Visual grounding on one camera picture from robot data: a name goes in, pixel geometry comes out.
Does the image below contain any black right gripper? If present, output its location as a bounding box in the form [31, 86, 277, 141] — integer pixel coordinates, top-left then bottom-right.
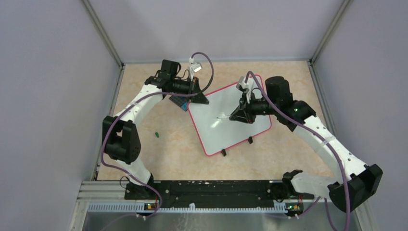
[229, 90, 279, 124]

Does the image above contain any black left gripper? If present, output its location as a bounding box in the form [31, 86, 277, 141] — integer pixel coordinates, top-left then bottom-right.
[171, 76, 209, 104]

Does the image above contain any green whiteboard marker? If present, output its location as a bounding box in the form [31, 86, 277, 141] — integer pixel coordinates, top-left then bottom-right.
[217, 115, 230, 120]

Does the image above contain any pink framed whiteboard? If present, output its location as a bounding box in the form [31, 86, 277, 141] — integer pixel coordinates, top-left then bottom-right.
[187, 74, 272, 157]

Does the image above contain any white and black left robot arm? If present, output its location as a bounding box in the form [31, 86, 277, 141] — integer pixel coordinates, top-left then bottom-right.
[102, 58, 209, 199]

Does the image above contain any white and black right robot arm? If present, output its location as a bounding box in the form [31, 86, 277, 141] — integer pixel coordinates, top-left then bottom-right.
[229, 76, 383, 212]

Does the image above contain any light blue toy brick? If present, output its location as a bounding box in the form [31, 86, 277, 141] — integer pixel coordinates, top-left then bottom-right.
[181, 103, 188, 111]

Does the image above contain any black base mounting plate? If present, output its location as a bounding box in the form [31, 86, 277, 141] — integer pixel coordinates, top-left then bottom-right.
[124, 180, 314, 208]

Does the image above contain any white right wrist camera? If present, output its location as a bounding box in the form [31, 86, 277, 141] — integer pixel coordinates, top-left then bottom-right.
[236, 76, 256, 102]

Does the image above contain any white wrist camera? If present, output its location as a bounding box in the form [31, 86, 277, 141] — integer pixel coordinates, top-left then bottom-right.
[189, 57, 202, 79]
[236, 76, 256, 102]

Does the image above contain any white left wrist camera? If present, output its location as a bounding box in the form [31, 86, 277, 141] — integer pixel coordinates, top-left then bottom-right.
[189, 57, 202, 79]

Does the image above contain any white slotted cable duct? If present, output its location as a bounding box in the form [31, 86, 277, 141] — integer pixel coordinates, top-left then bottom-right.
[87, 202, 287, 213]

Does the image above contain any aluminium frame rail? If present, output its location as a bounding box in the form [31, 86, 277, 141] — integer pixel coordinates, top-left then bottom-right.
[77, 180, 125, 201]

